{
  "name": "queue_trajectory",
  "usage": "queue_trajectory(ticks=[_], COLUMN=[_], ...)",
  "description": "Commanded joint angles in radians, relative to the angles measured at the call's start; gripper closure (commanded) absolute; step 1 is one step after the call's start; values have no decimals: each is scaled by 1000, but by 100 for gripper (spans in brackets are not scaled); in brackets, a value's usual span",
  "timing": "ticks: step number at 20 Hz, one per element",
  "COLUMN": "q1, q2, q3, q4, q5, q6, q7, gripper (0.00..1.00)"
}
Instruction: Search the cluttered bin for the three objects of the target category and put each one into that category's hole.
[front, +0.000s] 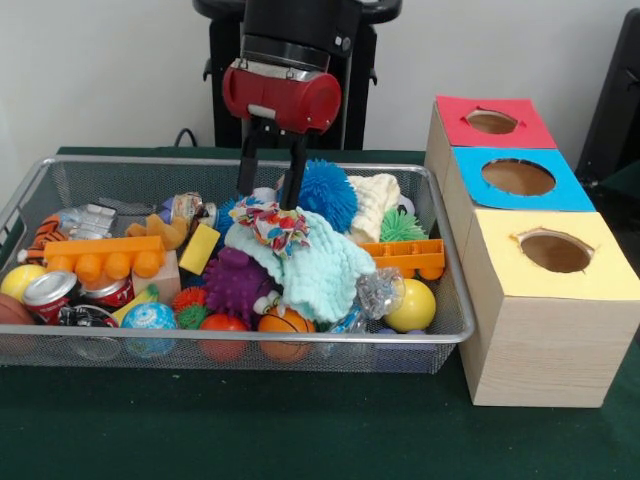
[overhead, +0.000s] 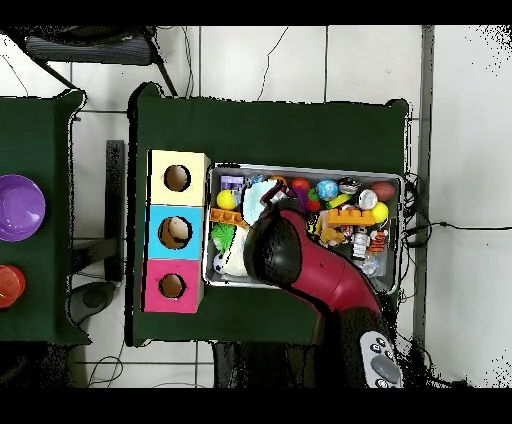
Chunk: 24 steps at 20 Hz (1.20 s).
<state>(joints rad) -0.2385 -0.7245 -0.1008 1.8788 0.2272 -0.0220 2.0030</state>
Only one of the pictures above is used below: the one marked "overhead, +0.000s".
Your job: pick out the wooden box three holes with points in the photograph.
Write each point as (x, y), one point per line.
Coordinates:
(176, 198)

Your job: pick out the green spiky rubber ball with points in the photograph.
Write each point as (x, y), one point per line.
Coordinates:
(222, 236)

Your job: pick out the purple bowl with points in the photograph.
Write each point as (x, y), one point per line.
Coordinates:
(20, 208)

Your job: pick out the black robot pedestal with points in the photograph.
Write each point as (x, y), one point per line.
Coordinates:
(260, 364)

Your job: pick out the plain yellow ball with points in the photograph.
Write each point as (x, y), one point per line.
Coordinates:
(226, 199)

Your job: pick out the orange cup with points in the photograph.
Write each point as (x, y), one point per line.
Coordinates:
(12, 286)

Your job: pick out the mint green cloth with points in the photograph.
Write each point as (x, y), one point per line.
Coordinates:
(252, 204)

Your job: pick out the dark green table cloth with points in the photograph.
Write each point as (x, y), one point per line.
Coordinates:
(36, 132)
(260, 132)

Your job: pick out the silver mesh bin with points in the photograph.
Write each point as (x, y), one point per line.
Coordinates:
(224, 281)

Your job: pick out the black upright panel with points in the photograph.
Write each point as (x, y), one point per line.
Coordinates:
(115, 208)

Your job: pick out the orange wheeled toy brick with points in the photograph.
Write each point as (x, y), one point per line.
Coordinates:
(226, 216)

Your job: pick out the cream knitted cloth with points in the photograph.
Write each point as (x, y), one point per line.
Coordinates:
(238, 256)

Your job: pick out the orange studded toy brick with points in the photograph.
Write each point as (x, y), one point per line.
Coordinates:
(352, 217)

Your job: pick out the black chair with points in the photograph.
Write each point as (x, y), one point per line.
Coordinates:
(92, 50)

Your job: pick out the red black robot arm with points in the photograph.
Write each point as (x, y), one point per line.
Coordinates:
(332, 276)

